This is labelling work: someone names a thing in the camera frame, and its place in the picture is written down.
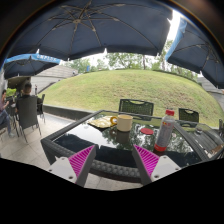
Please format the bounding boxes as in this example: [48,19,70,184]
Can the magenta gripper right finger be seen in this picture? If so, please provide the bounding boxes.
[132,145,180,185]

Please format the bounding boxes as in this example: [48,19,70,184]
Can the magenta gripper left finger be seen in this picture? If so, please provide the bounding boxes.
[47,145,96,187]

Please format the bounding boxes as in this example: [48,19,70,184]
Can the red round coaster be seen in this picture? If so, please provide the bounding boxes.
[140,128,154,135]

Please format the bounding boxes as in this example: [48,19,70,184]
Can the clear bottle red cap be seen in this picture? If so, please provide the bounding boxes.
[154,109,175,152]

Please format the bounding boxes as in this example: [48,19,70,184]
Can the glass top wicker table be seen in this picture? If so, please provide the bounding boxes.
[41,110,224,183]

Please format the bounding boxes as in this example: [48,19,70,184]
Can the cream ceramic mug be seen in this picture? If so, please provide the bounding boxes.
[117,114,133,132]

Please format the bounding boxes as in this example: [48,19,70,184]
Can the yellow cloth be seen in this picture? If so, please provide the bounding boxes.
[89,116,113,128]

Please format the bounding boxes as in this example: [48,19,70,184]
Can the yellow tape roll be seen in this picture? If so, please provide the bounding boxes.
[110,116,118,125]

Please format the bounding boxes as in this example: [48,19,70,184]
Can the dark wicker chair right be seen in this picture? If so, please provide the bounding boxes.
[179,108,199,122]

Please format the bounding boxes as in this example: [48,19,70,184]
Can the dark wicker chair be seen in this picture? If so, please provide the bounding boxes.
[119,99,154,116]
[179,108,199,122]

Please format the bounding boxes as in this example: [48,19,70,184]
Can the dark wicker chair centre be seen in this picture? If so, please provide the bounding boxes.
[119,99,154,116]

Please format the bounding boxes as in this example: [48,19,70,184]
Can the grey wicker chair left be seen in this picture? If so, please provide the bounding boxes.
[17,96,39,137]

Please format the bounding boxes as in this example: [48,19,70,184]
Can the person at left edge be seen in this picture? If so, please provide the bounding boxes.
[0,90,14,138]

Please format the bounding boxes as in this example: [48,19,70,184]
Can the seated person dark shirt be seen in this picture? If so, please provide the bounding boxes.
[18,82,42,111]

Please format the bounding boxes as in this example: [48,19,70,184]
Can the blue umbrella left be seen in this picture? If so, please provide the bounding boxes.
[4,53,60,79]

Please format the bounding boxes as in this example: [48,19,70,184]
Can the navy umbrella right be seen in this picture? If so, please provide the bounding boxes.
[165,18,224,89]

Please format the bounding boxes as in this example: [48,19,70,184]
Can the large navy umbrella centre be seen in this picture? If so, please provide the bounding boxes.
[9,0,173,60]

